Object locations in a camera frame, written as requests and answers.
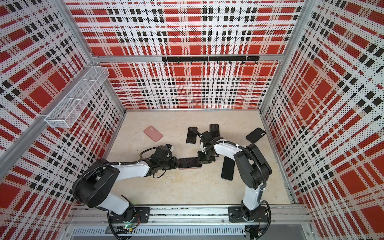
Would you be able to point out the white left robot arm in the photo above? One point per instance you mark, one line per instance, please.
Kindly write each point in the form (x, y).
(94, 186)

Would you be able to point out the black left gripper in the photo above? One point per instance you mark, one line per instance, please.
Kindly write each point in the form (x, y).
(175, 163)

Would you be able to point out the black phone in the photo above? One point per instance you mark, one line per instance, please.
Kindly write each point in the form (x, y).
(214, 130)
(191, 135)
(189, 162)
(228, 169)

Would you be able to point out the pink phone case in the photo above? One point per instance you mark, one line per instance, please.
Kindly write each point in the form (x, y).
(153, 133)
(190, 168)

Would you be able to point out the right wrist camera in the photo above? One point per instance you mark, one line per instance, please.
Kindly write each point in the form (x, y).
(206, 139)

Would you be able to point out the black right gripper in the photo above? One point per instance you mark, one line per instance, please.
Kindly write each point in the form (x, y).
(202, 160)

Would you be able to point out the white wire mesh basket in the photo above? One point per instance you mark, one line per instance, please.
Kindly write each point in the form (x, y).
(69, 109)

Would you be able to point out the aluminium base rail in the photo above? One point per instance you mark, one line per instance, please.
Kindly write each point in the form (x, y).
(280, 222)

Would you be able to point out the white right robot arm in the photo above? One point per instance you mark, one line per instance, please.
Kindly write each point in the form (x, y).
(253, 168)

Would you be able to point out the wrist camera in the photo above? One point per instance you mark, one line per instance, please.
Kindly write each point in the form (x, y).
(162, 153)
(206, 139)

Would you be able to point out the black hook rail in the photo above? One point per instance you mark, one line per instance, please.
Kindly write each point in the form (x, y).
(211, 59)

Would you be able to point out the black phone case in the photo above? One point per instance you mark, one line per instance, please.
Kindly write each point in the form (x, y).
(255, 135)

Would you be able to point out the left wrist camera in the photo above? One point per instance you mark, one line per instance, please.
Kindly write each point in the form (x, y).
(162, 153)

